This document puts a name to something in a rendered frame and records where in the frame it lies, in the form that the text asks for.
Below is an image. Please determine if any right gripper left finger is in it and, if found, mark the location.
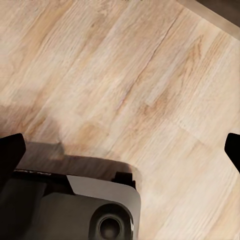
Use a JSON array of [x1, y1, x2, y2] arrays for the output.
[[0, 133, 26, 193]]

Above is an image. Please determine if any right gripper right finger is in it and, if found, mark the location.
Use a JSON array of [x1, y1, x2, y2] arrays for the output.
[[224, 133, 240, 172]]

